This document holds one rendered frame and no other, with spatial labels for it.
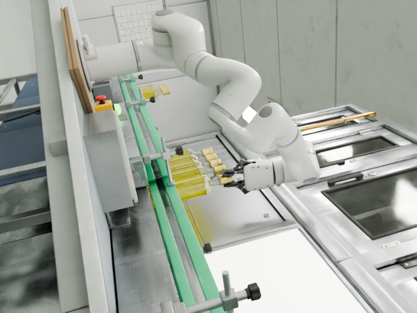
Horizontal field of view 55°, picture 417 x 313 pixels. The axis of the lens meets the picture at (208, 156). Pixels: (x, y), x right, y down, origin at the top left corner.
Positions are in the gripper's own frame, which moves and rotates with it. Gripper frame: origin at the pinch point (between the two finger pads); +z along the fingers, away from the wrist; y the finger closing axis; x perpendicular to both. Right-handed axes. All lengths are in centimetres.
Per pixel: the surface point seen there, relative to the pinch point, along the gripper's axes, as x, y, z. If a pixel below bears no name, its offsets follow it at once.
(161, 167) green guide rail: -1.3, 6.5, 22.1
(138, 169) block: 10.6, 12.8, 27.0
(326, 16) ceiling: -243, 11, -100
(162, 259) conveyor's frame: 46.0, 6.4, 17.6
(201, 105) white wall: -605, -178, 35
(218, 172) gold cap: -3.7, 0.8, 3.2
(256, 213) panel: 4.4, -12.5, -8.2
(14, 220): 9, -1, 72
